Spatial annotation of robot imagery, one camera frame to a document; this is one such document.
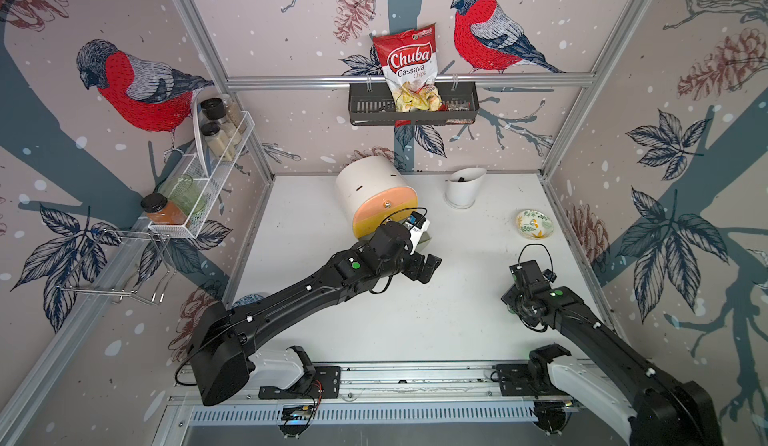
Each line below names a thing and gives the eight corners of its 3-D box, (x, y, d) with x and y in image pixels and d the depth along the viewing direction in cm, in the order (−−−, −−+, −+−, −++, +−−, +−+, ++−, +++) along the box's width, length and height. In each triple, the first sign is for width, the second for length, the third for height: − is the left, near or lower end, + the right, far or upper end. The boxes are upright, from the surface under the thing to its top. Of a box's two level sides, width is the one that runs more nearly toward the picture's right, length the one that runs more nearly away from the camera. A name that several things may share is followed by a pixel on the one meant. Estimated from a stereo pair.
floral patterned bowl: (520, 239, 103) (525, 231, 99) (513, 217, 109) (517, 209, 106) (550, 239, 103) (555, 231, 99) (541, 217, 109) (546, 209, 105)
